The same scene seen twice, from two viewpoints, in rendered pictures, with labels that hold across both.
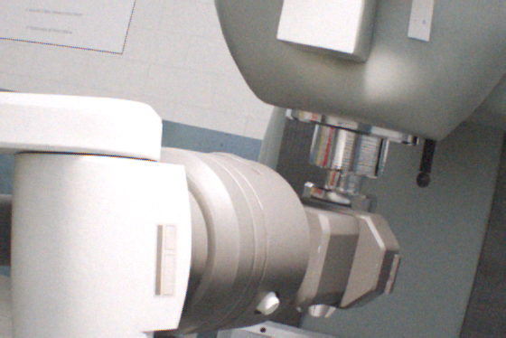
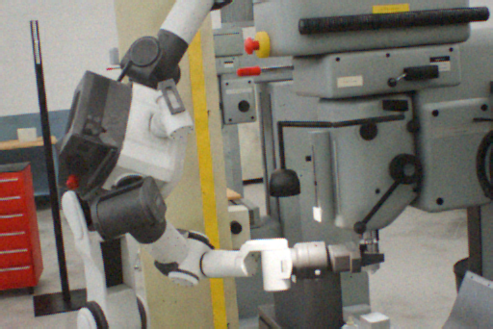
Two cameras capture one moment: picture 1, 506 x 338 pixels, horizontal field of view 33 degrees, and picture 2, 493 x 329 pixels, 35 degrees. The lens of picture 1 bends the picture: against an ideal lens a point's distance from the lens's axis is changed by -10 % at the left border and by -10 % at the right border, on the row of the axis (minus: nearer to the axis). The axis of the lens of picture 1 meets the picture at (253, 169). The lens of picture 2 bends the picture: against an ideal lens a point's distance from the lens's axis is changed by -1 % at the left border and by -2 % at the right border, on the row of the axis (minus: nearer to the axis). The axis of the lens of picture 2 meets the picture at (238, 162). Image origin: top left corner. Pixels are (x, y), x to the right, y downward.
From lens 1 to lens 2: 1.66 m
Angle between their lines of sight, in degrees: 57
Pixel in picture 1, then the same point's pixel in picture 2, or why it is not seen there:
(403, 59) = (339, 217)
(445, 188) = not seen: outside the picture
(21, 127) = (255, 247)
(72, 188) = (264, 256)
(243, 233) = (300, 260)
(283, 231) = (315, 258)
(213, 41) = not seen: outside the picture
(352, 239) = (347, 257)
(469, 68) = (353, 216)
